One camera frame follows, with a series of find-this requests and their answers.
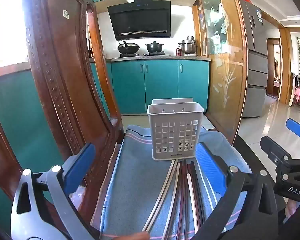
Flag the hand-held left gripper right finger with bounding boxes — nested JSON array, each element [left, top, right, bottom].
[[189, 142, 280, 240]]

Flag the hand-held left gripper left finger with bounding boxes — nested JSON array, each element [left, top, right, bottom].
[[10, 142, 101, 240]]

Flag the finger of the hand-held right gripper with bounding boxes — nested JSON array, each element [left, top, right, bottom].
[[260, 136, 293, 172], [286, 118, 300, 140]]

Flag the dark red chopstick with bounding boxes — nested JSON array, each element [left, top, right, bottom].
[[187, 164, 203, 230], [190, 161, 207, 228], [174, 161, 187, 240], [179, 161, 190, 240]]

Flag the white chopstick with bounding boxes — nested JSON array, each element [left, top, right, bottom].
[[186, 173, 199, 233], [161, 164, 181, 240], [141, 160, 177, 232]]

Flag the white plastic utensil basket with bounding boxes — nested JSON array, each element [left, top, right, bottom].
[[147, 98, 205, 161]]

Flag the person's right hand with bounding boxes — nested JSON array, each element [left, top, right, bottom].
[[284, 201, 300, 221]]

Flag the clear plastic bag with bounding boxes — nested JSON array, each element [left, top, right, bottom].
[[69, 185, 88, 212]]

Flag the blue striped towel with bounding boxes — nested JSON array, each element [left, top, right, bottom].
[[90, 124, 248, 240]]

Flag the teal side cabinet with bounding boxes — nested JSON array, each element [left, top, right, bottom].
[[0, 61, 65, 220]]

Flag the silver refrigerator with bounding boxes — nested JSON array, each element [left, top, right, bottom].
[[239, 0, 269, 118]]

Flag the etched glass sliding door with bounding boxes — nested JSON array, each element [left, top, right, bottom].
[[192, 0, 248, 144]]

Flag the teal base cabinets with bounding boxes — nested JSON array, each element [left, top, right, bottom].
[[90, 59, 212, 115]]

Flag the carved wooden chair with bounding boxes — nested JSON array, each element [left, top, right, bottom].
[[0, 0, 125, 232]]

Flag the kitchen countertop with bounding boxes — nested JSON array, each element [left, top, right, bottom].
[[105, 55, 212, 62]]

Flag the stainless steel pot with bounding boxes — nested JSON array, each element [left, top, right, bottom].
[[178, 36, 198, 55]]

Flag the black wok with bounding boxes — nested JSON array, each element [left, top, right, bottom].
[[117, 41, 140, 55]]

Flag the gas stove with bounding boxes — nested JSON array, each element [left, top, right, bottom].
[[119, 51, 165, 57]]

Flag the black cooking pot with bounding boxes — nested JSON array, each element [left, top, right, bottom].
[[145, 41, 165, 54]]

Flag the black range hood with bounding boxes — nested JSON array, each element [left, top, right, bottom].
[[107, 0, 172, 41]]

